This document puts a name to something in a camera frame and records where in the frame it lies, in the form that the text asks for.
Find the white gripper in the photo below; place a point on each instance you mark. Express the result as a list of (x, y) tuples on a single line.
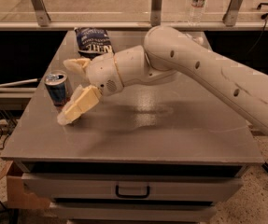
[(104, 73)]

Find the blue silver redbull can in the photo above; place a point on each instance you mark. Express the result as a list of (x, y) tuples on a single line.
[(58, 86)]

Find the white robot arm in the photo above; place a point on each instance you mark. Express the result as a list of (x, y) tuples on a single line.
[(165, 52)]

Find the dark blue chip bag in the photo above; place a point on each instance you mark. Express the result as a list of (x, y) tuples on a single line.
[(93, 42)]

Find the metal rod with black tip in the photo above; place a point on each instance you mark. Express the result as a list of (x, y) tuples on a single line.
[(18, 83)]

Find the grey upper drawer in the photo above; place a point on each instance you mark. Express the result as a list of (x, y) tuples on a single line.
[(162, 188)]

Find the grey drawer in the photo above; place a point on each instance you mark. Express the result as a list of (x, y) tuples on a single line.
[(133, 212), (162, 188)]

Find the clear plastic bottle lying down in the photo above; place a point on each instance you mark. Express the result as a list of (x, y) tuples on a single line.
[(197, 39)]

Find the brown cardboard box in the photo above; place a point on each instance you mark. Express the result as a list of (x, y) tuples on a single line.
[(18, 196)]

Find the upright water bottle behind glass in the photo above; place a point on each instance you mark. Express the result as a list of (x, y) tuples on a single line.
[(196, 12)]

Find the grey lower drawer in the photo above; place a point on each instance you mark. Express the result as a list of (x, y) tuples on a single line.
[(133, 212)]

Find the left metal railing post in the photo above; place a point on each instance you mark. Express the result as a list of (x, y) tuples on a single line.
[(41, 13)]

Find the black drawer handle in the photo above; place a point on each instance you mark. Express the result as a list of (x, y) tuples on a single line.
[(132, 192)]

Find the right metal railing post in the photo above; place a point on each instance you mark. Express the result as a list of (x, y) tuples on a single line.
[(230, 17)]

